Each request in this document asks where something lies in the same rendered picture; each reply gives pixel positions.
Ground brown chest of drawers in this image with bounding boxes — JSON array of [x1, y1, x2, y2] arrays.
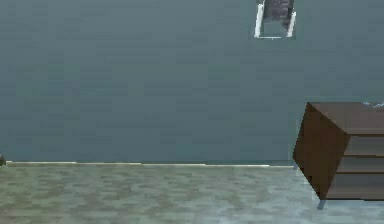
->
[[292, 101, 384, 211]]

